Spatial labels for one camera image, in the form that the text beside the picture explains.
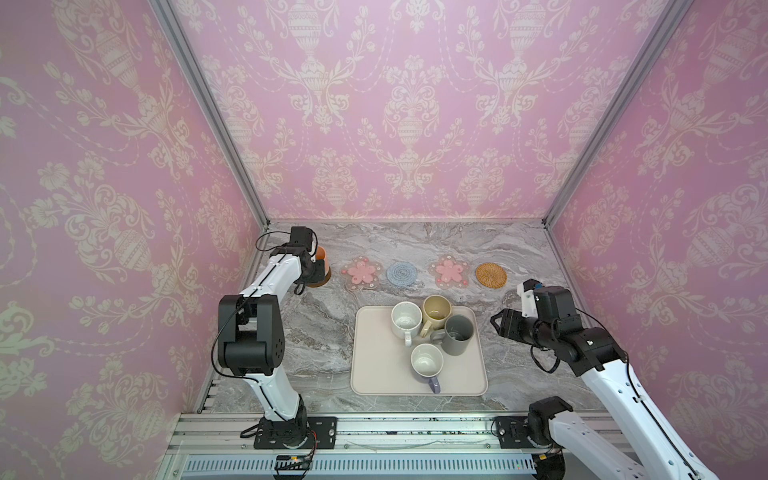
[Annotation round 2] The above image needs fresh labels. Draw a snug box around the blue round woven coaster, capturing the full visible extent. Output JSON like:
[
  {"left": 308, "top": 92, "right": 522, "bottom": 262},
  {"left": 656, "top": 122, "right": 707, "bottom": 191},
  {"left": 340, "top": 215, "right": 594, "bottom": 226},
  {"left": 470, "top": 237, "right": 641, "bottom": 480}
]
[{"left": 386, "top": 261, "right": 418, "bottom": 288}]

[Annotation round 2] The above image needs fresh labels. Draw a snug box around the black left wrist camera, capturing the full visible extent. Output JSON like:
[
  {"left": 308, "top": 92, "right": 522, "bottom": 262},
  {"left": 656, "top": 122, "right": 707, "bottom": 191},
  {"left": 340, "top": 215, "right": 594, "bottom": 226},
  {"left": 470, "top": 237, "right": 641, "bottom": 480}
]
[{"left": 289, "top": 226, "right": 317, "bottom": 252}]

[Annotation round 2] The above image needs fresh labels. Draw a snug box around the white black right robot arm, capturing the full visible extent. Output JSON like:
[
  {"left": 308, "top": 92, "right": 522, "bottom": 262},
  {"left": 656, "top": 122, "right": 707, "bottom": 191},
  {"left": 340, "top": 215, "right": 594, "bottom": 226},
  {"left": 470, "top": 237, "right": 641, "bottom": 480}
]
[{"left": 490, "top": 309, "right": 717, "bottom": 479}]

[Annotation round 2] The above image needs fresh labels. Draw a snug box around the aluminium left corner post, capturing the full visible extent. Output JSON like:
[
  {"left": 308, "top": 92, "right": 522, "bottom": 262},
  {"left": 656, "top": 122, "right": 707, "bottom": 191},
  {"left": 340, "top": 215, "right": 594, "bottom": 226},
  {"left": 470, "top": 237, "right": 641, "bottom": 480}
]
[{"left": 149, "top": 0, "right": 270, "bottom": 231}]

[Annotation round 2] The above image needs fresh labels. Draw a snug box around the white ceramic mug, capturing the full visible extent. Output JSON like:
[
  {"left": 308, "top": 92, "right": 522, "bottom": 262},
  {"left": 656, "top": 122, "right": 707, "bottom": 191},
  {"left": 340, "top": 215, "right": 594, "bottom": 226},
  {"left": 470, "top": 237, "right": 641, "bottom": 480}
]
[{"left": 390, "top": 301, "right": 423, "bottom": 347}]

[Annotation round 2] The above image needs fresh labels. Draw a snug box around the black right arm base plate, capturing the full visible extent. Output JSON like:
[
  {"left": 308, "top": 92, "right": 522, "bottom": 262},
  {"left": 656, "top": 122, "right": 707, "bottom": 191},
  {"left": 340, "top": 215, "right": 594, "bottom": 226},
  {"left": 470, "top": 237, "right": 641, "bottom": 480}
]
[{"left": 490, "top": 415, "right": 539, "bottom": 449}]

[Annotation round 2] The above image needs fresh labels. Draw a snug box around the woven rattan round coaster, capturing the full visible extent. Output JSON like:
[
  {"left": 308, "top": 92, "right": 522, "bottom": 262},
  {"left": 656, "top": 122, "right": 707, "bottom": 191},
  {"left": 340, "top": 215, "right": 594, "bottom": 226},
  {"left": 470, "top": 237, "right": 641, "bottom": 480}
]
[{"left": 475, "top": 262, "right": 508, "bottom": 289}]

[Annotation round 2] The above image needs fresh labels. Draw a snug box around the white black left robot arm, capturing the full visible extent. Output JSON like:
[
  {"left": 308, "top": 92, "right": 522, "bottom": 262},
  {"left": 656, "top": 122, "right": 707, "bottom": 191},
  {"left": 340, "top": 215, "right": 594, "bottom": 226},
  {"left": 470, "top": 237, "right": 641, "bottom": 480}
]
[{"left": 210, "top": 246, "right": 325, "bottom": 448}]

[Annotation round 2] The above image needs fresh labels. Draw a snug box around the aluminium right corner post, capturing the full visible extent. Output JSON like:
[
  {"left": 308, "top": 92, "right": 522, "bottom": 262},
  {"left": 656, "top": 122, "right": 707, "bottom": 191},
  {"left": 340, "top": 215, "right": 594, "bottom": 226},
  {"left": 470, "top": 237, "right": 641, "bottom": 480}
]
[{"left": 542, "top": 0, "right": 693, "bottom": 232}]

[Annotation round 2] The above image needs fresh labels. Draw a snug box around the pink flower silicone coaster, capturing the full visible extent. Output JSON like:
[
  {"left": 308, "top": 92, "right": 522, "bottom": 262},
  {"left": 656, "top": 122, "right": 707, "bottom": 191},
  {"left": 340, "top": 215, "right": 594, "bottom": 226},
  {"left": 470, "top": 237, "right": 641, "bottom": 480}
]
[{"left": 341, "top": 256, "right": 383, "bottom": 292}]

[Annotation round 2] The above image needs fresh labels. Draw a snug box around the yellow beige ceramic mug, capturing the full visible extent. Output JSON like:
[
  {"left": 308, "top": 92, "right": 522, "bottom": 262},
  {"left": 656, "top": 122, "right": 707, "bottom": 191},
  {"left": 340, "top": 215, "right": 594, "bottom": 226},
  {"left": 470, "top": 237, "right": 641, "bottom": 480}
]
[{"left": 420, "top": 295, "right": 453, "bottom": 338}]

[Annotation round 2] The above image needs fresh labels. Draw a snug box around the orange ceramic mug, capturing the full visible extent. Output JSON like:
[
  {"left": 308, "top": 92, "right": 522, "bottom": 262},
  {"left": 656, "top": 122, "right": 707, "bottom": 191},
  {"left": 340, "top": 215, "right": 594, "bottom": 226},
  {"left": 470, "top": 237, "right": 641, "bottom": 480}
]
[{"left": 315, "top": 246, "right": 329, "bottom": 272}]

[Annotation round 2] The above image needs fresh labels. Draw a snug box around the brown wooden round coaster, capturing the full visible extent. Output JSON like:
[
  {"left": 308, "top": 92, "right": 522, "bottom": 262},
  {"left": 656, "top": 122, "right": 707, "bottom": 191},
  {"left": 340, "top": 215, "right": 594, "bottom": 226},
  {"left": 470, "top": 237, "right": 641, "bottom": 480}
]
[{"left": 307, "top": 269, "right": 332, "bottom": 288}]

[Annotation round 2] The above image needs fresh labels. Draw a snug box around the white mug purple handle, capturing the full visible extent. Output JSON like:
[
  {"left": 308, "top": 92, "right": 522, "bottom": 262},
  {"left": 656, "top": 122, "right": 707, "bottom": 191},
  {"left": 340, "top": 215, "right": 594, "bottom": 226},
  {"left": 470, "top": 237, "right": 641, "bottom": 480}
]
[{"left": 410, "top": 343, "right": 444, "bottom": 394}]

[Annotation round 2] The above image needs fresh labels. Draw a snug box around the aluminium corner post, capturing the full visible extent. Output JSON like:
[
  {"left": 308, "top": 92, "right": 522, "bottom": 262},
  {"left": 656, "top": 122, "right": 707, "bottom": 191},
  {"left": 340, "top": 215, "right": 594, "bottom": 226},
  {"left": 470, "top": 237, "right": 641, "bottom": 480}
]
[
  {"left": 542, "top": 0, "right": 693, "bottom": 232},
  {"left": 149, "top": 0, "right": 270, "bottom": 231}
]

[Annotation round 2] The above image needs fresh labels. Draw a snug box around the grey ceramic mug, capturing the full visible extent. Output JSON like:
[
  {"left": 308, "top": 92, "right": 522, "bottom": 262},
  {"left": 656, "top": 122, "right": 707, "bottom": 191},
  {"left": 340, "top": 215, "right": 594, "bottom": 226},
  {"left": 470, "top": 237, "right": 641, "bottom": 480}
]
[{"left": 430, "top": 315, "right": 475, "bottom": 356}]

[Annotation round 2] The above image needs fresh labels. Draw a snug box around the beige silicone tray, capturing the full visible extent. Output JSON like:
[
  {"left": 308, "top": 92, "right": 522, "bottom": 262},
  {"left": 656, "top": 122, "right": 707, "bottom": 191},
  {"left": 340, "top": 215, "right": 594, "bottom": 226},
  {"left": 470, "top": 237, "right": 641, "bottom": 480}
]
[{"left": 351, "top": 306, "right": 489, "bottom": 396}]

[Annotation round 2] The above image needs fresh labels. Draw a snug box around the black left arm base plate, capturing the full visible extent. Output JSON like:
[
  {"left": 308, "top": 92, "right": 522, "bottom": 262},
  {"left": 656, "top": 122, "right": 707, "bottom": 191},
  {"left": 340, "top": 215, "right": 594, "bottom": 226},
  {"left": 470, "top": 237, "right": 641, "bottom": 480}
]
[{"left": 253, "top": 416, "right": 338, "bottom": 450}]

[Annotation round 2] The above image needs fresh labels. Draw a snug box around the aluminium front frame rail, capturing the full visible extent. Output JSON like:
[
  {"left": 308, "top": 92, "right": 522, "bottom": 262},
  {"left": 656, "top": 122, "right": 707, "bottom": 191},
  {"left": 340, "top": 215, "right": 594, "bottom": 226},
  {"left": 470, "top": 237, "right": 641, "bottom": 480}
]
[{"left": 155, "top": 411, "right": 685, "bottom": 480}]

